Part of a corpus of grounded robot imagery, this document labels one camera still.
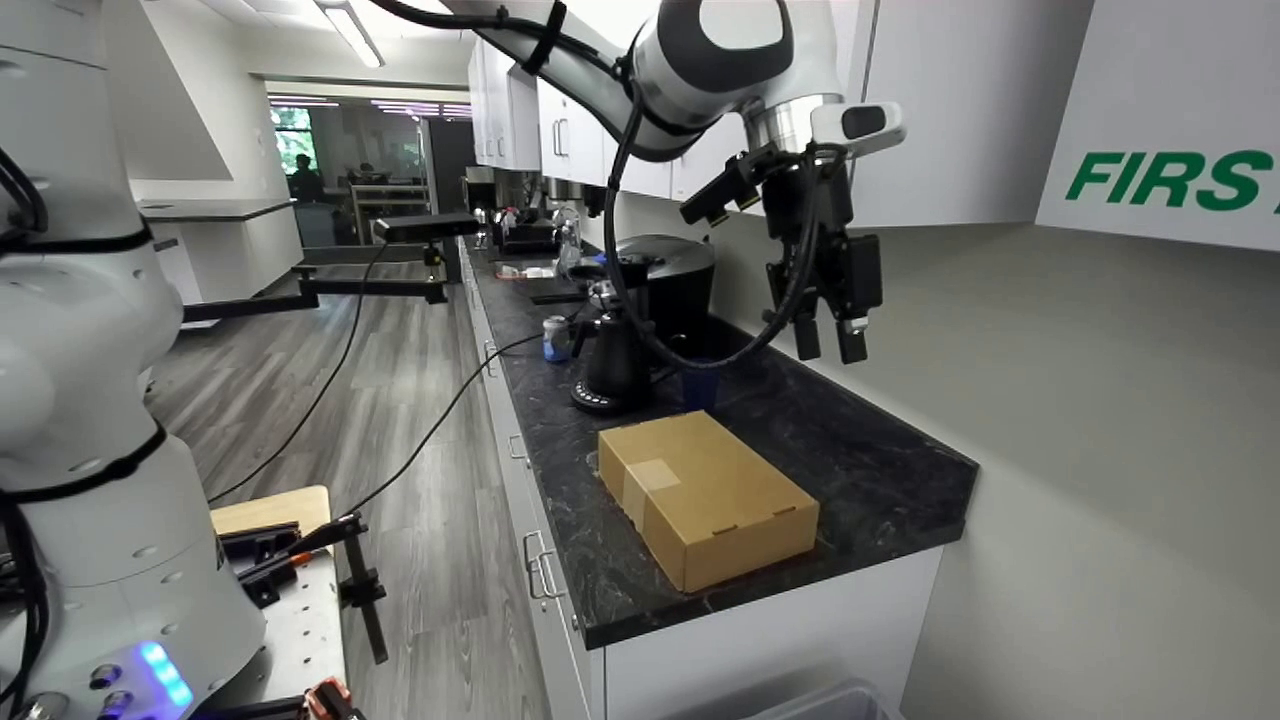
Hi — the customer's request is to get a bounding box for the perforated metal table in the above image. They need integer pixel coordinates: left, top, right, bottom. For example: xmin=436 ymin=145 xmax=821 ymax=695
xmin=196 ymin=536 xmax=350 ymax=720

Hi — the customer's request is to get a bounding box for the red clamp handle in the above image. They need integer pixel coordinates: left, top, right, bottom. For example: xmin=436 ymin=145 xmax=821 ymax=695
xmin=297 ymin=678 xmax=368 ymax=720

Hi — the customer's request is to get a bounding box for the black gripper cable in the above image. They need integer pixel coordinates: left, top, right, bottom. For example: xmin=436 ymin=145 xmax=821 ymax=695
xmin=594 ymin=106 xmax=831 ymax=378

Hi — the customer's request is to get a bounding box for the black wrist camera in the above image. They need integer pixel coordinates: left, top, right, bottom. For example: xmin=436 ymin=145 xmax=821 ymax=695
xmin=677 ymin=158 xmax=757 ymax=229

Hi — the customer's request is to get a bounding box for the black boom camera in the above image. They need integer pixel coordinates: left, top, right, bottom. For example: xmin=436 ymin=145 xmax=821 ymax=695
xmin=368 ymin=208 xmax=491 ymax=252

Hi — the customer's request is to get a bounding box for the light wooden board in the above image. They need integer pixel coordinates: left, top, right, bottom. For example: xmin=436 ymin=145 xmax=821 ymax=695
xmin=206 ymin=479 xmax=335 ymax=544

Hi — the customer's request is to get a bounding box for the dark blue cup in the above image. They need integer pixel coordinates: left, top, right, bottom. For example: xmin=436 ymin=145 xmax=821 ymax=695
xmin=677 ymin=364 xmax=730 ymax=412

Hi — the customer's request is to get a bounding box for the white kitchen island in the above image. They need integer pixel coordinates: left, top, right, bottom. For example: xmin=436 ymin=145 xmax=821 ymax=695
xmin=129 ymin=175 xmax=307 ymax=310

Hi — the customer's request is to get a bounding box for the black boom stand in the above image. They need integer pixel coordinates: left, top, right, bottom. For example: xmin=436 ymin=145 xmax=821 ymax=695
xmin=153 ymin=257 xmax=456 ymax=333

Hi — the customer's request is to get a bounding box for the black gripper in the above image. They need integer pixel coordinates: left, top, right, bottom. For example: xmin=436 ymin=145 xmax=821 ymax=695
xmin=759 ymin=147 xmax=886 ymax=367

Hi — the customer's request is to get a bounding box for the wooden chair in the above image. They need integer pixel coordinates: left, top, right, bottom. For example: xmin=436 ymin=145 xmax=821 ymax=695
xmin=342 ymin=175 xmax=431 ymax=248

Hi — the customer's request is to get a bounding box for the black floor cable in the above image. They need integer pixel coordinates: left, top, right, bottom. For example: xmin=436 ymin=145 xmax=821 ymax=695
xmin=332 ymin=333 xmax=548 ymax=526
xmin=205 ymin=237 xmax=377 ymax=513

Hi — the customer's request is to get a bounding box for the distant seated person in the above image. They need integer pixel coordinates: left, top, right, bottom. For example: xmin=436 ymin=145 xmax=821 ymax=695
xmin=284 ymin=153 xmax=322 ymax=204

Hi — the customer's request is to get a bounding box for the brown cardboard box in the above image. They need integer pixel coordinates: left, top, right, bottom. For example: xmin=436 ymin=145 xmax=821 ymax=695
xmin=592 ymin=407 xmax=824 ymax=597

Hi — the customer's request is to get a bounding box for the black clamp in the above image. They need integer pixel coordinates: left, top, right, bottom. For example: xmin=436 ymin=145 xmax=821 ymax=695
xmin=214 ymin=513 xmax=391 ymax=669

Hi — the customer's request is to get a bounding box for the white upper wall cabinet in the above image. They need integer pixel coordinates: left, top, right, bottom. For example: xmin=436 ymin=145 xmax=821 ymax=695
xmin=465 ymin=0 xmax=1094 ymax=234

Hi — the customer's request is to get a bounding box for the dark marble cabinet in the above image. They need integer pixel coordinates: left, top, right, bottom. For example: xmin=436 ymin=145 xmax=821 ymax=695
xmin=456 ymin=237 xmax=984 ymax=720

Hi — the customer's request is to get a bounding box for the black gooseneck kettle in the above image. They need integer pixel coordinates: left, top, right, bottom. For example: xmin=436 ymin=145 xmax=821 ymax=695
xmin=567 ymin=275 xmax=659 ymax=418

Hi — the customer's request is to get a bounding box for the white first aid cabinet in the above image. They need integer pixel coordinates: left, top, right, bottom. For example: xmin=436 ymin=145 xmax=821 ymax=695
xmin=1036 ymin=0 xmax=1280 ymax=257

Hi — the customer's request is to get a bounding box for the black coffee maker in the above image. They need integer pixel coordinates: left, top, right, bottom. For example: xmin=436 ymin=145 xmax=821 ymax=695
xmin=606 ymin=234 xmax=723 ymax=392

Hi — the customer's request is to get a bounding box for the silver drawer handle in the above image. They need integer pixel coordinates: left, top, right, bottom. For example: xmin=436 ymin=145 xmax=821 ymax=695
xmin=518 ymin=527 xmax=563 ymax=607

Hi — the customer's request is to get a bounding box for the blue drink can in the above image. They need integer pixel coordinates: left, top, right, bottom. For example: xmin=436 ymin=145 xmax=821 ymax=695
xmin=537 ymin=313 xmax=578 ymax=367

